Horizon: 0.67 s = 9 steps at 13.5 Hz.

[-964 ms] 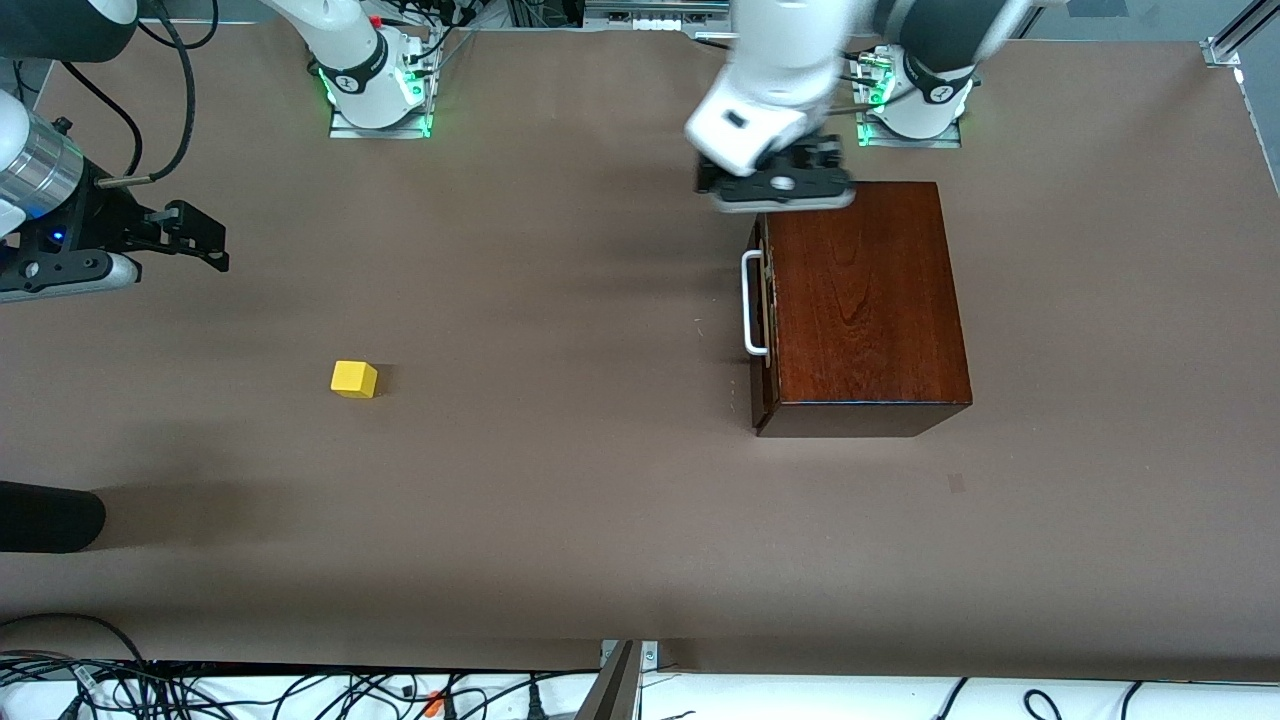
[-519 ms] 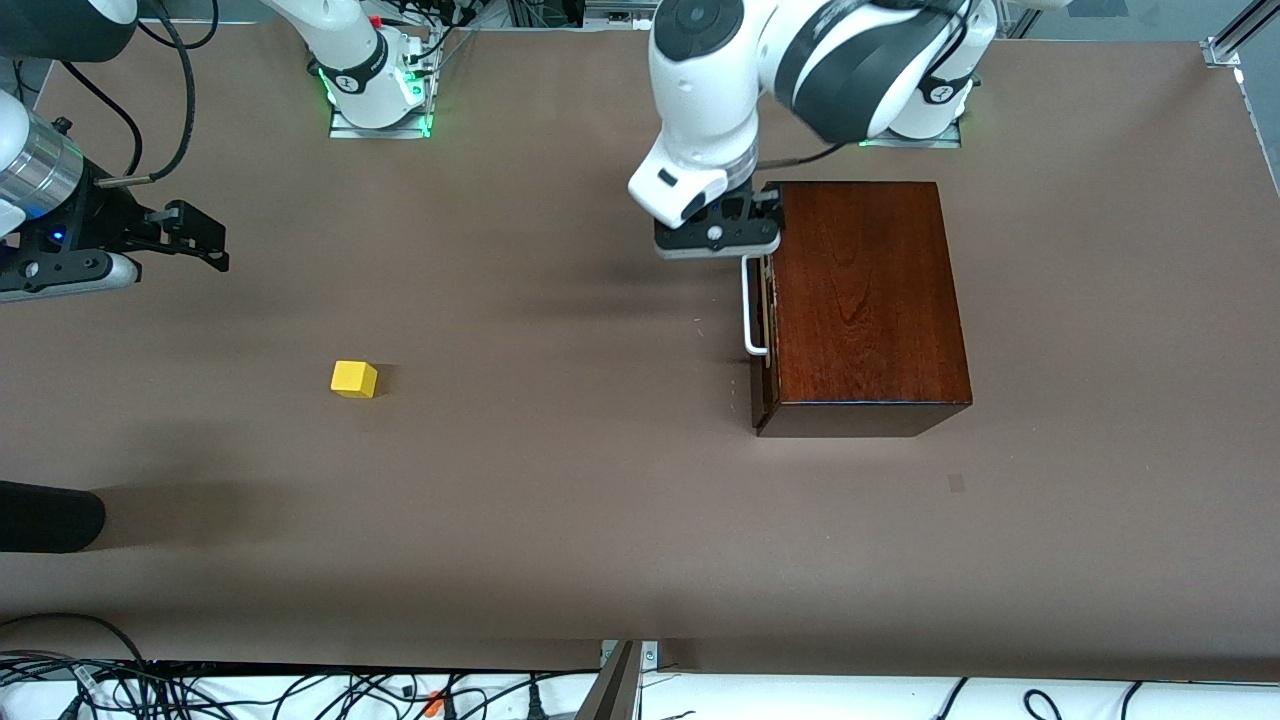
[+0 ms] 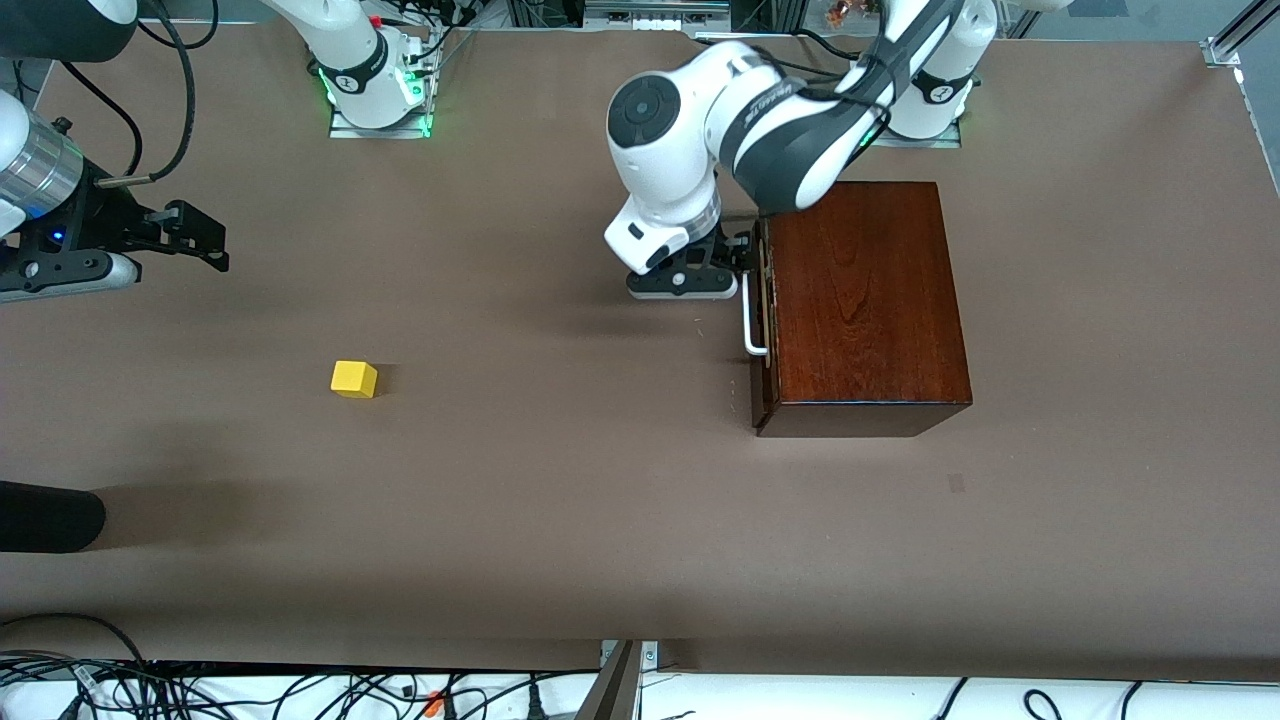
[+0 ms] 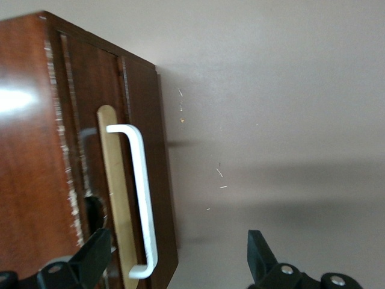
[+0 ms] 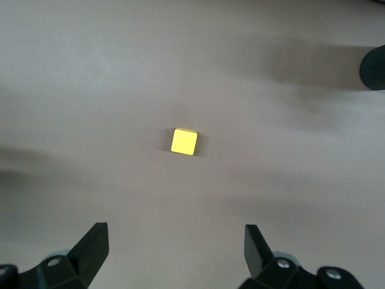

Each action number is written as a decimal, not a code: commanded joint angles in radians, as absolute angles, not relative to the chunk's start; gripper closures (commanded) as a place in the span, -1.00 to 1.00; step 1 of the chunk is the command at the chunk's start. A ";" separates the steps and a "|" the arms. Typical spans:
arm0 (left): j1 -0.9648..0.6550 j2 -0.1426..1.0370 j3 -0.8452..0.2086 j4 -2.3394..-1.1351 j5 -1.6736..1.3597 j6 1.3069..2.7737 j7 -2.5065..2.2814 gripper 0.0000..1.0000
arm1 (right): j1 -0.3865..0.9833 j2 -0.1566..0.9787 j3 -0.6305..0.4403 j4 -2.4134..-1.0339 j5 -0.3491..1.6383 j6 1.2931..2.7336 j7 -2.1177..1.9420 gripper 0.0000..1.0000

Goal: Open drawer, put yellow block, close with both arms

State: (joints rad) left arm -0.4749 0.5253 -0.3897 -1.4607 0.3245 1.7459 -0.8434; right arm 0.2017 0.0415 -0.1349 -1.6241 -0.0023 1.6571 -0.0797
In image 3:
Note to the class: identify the black rounded object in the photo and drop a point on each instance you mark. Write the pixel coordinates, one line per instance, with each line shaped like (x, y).
(50, 516)

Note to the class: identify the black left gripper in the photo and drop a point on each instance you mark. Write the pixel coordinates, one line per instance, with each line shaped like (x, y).
(718, 249)

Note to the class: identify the grey power strip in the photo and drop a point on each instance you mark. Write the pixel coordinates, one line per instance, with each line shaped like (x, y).
(660, 15)

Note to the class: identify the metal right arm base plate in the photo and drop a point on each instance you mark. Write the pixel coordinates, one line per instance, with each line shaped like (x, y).
(380, 132)

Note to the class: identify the yellow block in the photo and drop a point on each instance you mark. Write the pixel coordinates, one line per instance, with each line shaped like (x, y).
(354, 378)

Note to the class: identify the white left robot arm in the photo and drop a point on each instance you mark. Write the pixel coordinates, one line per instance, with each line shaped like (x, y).
(660, 130)

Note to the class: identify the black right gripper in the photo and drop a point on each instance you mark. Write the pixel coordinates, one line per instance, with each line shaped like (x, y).
(108, 216)

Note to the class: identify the orange plug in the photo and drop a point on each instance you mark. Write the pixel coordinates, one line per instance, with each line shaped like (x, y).
(434, 705)

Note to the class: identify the aluminium frame profile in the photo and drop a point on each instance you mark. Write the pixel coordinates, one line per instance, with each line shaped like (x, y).
(1235, 35)

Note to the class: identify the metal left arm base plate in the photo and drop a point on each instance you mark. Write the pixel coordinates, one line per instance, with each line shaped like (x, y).
(920, 142)

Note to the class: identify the dark brown wooden cabinet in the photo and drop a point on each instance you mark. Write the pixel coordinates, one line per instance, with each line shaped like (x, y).
(860, 290)

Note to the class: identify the grey metal post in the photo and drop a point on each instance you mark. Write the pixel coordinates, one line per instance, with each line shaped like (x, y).
(615, 690)

